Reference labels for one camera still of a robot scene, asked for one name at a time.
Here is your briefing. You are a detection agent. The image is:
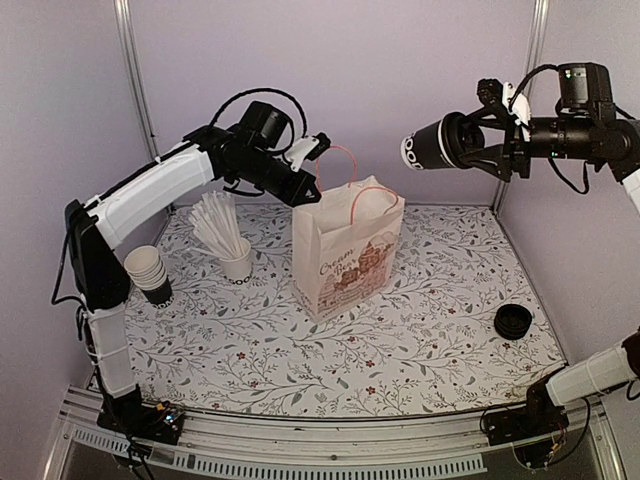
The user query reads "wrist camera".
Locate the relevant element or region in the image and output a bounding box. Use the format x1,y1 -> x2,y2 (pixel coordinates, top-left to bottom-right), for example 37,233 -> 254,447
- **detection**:
476,78 -> 531,129
284,132 -> 331,172

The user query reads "black plastic cup lid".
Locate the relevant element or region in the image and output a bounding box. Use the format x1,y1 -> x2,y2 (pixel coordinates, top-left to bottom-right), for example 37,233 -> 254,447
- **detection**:
438,112 -> 485,169

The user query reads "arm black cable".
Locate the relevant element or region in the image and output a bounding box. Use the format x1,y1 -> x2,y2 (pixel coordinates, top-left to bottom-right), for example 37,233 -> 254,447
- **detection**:
209,88 -> 309,141
509,64 -> 591,196

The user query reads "bundle of wrapped straws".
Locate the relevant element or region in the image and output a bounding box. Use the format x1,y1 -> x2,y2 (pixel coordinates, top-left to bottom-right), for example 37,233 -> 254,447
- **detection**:
188,191 -> 244,260

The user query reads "right aluminium frame post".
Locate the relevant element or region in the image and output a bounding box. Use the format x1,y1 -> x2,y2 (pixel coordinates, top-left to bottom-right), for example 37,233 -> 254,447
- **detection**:
489,0 -> 551,211

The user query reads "left aluminium frame post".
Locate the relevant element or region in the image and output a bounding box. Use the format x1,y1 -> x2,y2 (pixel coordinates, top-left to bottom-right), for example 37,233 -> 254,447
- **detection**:
113,0 -> 159,160

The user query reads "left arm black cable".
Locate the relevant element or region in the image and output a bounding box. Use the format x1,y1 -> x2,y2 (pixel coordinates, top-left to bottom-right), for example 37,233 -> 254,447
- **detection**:
209,88 -> 309,141

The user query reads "paper takeout bag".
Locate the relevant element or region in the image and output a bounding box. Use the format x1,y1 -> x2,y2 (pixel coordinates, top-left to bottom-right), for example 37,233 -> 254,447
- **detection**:
292,175 -> 405,324

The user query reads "white cup holding straws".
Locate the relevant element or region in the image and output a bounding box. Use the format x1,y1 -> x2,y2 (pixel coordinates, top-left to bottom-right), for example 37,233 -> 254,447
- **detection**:
218,238 -> 252,285

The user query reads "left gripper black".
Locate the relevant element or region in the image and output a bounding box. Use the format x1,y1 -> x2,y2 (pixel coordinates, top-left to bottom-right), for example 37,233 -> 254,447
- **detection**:
233,147 -> 323,208

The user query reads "floral table mat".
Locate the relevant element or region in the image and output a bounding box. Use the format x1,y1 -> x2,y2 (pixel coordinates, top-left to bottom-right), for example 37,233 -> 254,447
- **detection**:
125,205 -> 565,418

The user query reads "stack of paper cups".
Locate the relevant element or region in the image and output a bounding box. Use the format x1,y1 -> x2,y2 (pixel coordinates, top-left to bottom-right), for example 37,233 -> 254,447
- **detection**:
124,245 -> 174,309

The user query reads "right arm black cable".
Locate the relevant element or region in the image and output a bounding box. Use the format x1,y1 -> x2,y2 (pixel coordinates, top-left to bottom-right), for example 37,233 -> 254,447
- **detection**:
509,64 -> 591,196

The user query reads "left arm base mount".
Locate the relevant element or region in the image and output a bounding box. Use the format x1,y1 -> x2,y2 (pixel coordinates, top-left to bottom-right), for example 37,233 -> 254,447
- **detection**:
97,398 -> 185,445

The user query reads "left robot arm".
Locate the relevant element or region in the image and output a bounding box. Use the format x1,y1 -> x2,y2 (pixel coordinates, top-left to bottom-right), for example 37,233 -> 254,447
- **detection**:
61,101 -> 331,434

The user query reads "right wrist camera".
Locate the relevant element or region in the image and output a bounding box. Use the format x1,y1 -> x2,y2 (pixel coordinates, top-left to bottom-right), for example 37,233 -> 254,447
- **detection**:
476,78 -> 531,129

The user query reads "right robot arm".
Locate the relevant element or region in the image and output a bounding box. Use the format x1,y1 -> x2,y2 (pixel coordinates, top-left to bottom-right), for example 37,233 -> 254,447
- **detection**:
440,62 -> 639,436

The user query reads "front aluminium rail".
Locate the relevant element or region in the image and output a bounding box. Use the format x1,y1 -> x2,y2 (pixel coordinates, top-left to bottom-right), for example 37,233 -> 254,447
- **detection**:
44,388 -> 629,479

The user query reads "aluminium frame post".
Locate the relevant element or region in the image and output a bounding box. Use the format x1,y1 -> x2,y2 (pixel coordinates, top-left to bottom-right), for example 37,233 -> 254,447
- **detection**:
489,0 -> 551,211
113,0 -> 159,160

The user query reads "black white paper cup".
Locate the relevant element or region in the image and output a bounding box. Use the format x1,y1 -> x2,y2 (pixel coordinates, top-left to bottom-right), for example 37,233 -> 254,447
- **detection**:
400,121 -> 453,170

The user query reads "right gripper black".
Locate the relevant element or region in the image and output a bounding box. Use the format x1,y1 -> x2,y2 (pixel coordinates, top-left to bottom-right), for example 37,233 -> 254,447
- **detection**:
460,104 -> 596,181

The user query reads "stack of black lids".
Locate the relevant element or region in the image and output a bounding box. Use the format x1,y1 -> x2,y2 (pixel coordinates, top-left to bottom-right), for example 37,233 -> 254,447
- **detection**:
494,304 -> 533,340

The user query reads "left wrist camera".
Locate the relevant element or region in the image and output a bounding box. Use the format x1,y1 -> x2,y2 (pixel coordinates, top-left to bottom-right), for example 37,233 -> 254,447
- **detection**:
284,132 -> 331,172

